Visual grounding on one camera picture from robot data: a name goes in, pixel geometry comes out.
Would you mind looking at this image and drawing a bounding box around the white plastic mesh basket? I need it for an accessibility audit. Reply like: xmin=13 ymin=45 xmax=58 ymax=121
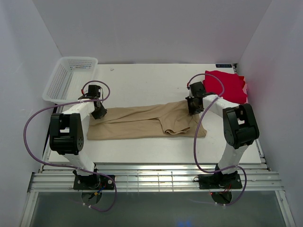
xmin=42 ymin=56 xmax=98 ymax=104

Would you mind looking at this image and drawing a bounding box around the aluminium rail frame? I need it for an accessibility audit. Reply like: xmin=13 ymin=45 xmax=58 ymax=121
xmin=28 ymin=163 xmax=284 ymax=192

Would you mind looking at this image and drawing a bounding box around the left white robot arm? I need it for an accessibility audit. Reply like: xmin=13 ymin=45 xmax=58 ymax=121
xmin=50 ymin=85 xmax=107 ymax=189

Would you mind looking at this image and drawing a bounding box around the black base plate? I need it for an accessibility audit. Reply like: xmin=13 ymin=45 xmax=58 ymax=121
xmin=197 ymin=172 xmax=242 ymax=189
xmin=73 ymin=175 xmax=115 ymax=190

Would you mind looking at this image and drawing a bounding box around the beige t shirt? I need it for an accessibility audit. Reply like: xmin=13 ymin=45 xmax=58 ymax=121
xmin=87 ymin=100 xmax=200 ymax=140

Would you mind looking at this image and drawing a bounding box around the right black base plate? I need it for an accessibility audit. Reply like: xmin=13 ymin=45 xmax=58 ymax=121
xmin=197 ymin=172 xmax=242 ymax=189

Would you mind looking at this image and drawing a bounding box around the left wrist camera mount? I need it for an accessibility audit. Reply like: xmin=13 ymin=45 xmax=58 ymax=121
xmin=79 ymin=89 xmax=88 ymax=99

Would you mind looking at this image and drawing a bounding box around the red folded t shirt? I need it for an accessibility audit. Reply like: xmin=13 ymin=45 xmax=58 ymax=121
xmin=203 ymin=70 xmax=246 ymax=104

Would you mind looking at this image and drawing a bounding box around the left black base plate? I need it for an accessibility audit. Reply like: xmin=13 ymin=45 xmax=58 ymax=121
xmin=73 ymin=175 xmax=115 ymax=190

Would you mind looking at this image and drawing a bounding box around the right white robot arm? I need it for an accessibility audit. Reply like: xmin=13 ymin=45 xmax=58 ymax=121
xmin=186 ymin=82 xmax=259 ymax=190

